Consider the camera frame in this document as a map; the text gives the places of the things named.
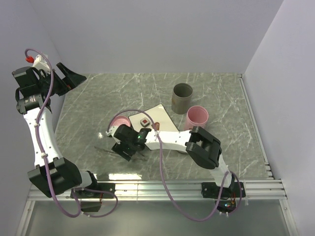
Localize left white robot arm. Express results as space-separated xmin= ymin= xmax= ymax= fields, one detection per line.
xmin=12 ymin=62 xmax=100 ymax=198

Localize pink lid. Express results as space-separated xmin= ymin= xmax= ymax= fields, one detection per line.
xmin=109 ymin=115 xmax=131 ymax=130

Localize grey cylindrical container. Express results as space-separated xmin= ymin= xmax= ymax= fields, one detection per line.
xmin=171 ymin=83 xmax=193 ymax=115

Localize metal tongs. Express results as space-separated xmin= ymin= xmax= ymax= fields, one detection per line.
xmin=94 ymin=146 xmax=147 ymax=161

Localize brown meat piece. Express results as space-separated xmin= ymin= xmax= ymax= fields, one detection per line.
xmin=152 ymin=122 xmax=160 ymax=130

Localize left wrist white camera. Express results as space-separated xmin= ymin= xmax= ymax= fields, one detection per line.
xmin=32 ymin=55 xmax=50 ymax=73

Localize aluminium rail frame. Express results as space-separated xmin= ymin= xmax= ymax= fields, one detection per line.
xmin=16 ymin=74 xmax=299 ymax=236

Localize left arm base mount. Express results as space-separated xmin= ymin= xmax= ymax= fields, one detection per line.
xmin=74 ymin=183 xmax=118 ymax=213

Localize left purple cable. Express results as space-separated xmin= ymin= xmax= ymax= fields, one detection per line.
xmin=24 ymin=48 xmax=119 ymax=217

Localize white square plate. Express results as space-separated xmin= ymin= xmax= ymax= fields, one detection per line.
xmin=128 ymin=104 xmax=178 ymax=132

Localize sushi rice piece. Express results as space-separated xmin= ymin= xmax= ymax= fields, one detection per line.
xmin=140 ymin=118 xmax=151 ymax=128

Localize pink cylindrical container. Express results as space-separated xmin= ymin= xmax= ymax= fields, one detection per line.
xmin=184 ymin=106 xmax=209 ymax=130

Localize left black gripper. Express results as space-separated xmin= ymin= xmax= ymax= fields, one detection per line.
xmin=37 ymin=62 xmax=86 ymax=97

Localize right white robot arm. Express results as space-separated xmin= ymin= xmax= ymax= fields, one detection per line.
xmin=107 ymin=124 xmax=246 ymax=200

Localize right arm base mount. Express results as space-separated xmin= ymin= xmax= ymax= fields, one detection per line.
xmin=201 ymin=182 xmax=246 ymax=214

